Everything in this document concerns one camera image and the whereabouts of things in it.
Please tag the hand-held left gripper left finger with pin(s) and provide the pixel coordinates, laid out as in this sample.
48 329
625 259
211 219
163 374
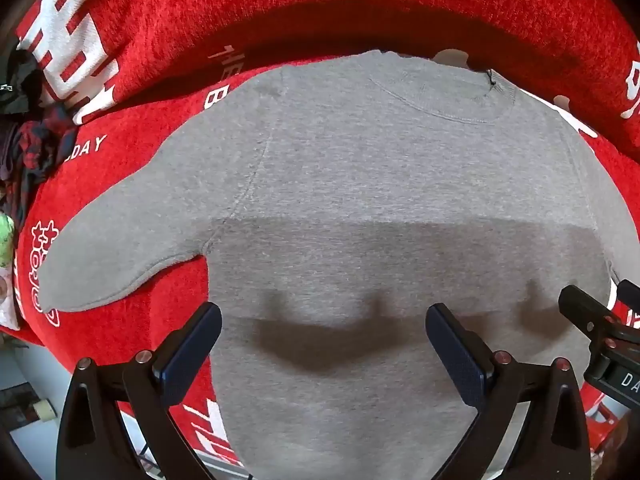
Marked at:
192 355

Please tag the red box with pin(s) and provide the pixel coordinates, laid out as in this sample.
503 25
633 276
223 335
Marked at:
605 422

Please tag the green white printed cloth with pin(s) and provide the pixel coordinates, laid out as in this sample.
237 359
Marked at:
5 240

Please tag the black cloth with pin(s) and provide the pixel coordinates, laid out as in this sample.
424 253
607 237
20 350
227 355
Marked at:
20 85

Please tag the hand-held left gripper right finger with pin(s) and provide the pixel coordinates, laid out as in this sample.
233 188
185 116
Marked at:
457 360

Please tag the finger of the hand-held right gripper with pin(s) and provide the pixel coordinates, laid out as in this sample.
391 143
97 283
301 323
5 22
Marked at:
577 304
631 292

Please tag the red printed blanket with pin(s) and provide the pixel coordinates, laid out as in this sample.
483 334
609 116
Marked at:
250 10

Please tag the dark red plaid cloth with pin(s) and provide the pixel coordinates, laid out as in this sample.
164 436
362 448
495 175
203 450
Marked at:
40 145

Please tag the grey sweatshirt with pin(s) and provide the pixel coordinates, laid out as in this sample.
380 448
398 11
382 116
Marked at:
375 185

